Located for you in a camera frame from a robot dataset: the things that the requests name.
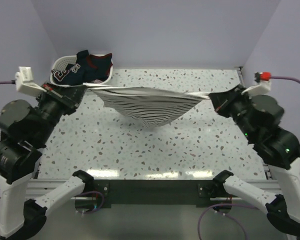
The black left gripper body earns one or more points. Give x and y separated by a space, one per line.
55 102

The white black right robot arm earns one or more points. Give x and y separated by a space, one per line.
258 117

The navy maroon tank top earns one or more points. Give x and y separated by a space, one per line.
85 70

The aluminium rail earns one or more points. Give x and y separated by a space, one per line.
39 187
252 130

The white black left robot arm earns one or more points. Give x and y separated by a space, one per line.
25 130

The black white striped tank top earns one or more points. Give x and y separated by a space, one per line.
154 107

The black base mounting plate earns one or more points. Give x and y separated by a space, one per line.
200 193

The white plastic laundry basket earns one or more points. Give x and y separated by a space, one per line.
65 72

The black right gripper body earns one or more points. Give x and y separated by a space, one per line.
234 105

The aluminium front rail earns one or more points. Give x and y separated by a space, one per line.
39 187

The aluminium right side rail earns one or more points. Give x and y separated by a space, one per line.
252 130

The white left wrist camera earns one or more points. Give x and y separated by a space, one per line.
24 82

